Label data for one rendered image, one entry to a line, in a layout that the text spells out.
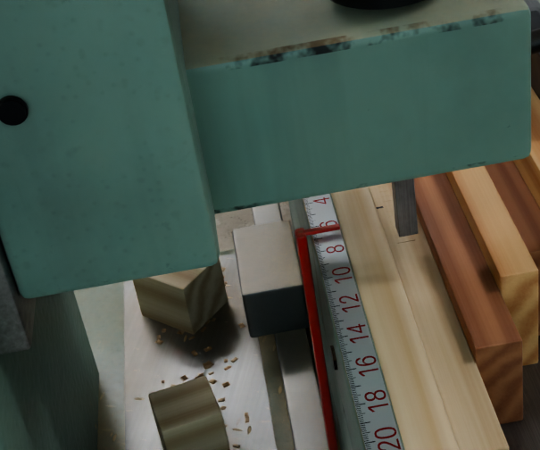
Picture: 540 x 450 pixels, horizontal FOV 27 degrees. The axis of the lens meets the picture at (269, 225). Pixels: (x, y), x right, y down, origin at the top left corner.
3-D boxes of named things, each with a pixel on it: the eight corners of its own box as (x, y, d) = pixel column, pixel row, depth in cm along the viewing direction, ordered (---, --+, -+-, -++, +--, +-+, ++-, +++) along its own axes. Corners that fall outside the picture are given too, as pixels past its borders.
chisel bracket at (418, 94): (535, 190, 47) (535, 6, 42) (210, 248, 47) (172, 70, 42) (487, 106, 53) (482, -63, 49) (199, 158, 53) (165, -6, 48)
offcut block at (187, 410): (175, 481, 62) (161, 432, 59) (161, 442, 64) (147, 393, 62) (233, 462, 62) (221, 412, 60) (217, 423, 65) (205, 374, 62)
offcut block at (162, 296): (228, 300, 74) (220, 254, 72) (194, 336, 71) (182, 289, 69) (177, 282, 76) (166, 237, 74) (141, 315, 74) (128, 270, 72)
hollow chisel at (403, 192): (418, 234, 52) (411, 143, 49) (399, 237, 52) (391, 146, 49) (414, 223, 53) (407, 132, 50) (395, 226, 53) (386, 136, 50)
